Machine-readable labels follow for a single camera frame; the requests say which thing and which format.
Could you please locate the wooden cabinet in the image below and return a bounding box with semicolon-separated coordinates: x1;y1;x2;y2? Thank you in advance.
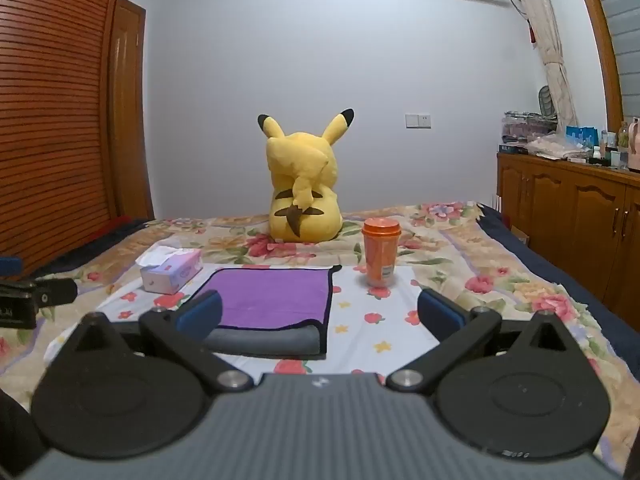
496;152;640;317

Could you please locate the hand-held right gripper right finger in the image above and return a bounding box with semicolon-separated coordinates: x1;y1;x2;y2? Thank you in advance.
386;288;581;394

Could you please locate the blue box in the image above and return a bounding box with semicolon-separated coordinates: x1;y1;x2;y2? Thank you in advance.
565;125;600;155

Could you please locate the dark blue bed sheet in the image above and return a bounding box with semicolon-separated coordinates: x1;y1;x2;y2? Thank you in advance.
30;203;640;343

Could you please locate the orange lidded cup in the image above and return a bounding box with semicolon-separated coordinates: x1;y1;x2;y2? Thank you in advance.
362;218;402;288

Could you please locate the yellow plush toy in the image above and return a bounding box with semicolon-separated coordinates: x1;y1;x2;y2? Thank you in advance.
257;108;355;242

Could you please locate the wooden louvered wardrobe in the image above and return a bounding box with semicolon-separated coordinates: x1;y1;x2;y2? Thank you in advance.
0;0;132;273

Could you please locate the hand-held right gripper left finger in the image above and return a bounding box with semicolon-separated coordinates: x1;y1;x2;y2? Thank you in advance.
61;290;256;394

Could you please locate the cream curtain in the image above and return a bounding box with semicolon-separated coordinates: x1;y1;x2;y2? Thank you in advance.
502;0;578;136

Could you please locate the pink bottle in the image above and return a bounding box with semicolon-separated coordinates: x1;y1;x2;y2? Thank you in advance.
627;117;640;172

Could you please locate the floral blanket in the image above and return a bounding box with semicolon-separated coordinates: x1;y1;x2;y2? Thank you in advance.
0;201;640;413

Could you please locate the wooden window frame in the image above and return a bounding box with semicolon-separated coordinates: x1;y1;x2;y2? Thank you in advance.
569;0;624;134

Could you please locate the folded cloth pile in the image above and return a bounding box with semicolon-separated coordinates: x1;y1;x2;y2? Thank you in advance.
526;134;593;162

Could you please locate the pink tissue box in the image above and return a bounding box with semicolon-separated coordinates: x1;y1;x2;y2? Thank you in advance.
135;248;204;295

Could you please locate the grey window blind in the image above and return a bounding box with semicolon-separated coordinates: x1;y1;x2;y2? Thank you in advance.
584;0;640;127

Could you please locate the purple grey towel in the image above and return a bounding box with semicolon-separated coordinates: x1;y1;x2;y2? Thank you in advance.
194;264;343;357

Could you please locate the wooden door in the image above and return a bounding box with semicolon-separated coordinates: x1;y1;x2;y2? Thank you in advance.
109;0;155;222

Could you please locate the clear storage box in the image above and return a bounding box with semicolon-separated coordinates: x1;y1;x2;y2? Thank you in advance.
502;111;559;147

